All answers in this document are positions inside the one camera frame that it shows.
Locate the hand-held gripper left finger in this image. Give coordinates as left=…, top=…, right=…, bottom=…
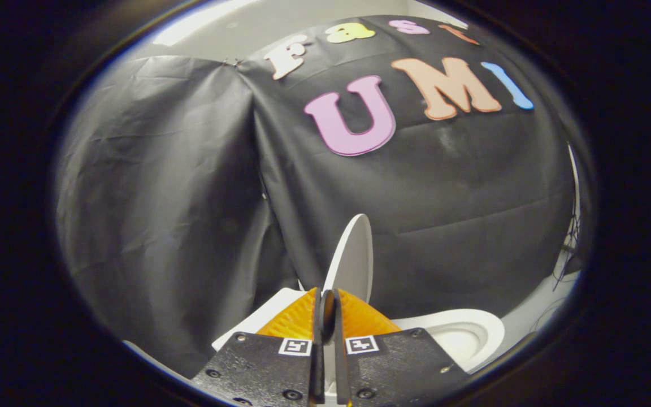
left=191, top=287, right=326, bottom=407

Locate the white toilet bowl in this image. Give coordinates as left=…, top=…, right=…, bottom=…
left=392, top=308, right=506, bottom=375

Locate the white toilet lid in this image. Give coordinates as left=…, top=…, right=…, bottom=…
left=321, top=214, right=374, bottom=309

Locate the black backdrop cloth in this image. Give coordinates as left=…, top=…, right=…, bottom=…
left=54, top=14, right=592, bottom=378

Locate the tangle of floor cables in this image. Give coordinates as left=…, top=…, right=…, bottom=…
left=552, top=198, right=581, bottom=292

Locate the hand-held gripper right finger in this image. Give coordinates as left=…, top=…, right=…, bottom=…
left=332, top=288, right=470, bottom=407

